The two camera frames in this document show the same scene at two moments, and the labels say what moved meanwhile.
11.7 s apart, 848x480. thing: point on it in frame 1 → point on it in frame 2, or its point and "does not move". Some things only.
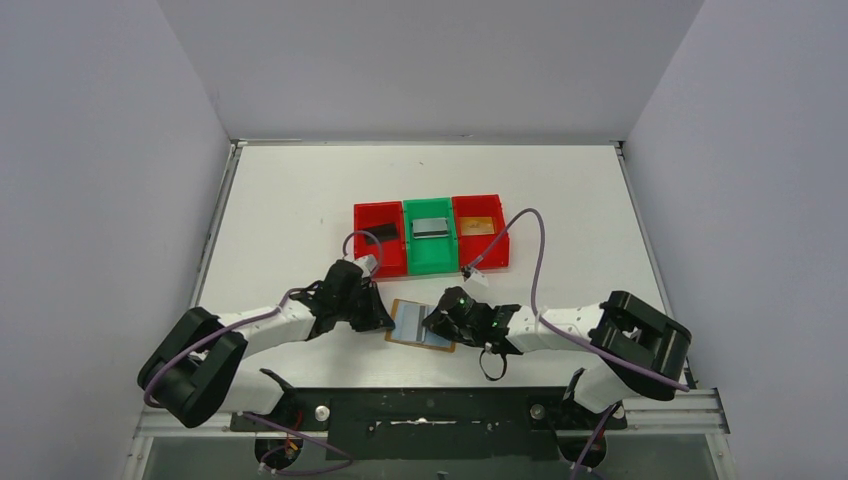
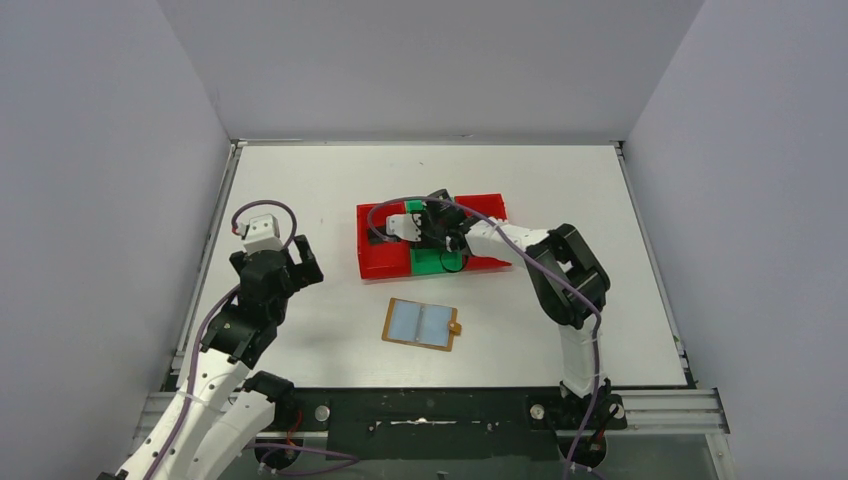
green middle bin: (429, 255) does not move
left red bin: (379, 230) does not move
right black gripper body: (449, 318) → (433, 221)
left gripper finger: (377, 314) → (309, 272)
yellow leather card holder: (410, 330) does not move
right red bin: (480, 220) does not move
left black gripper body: (365, 307) → (291, 266)
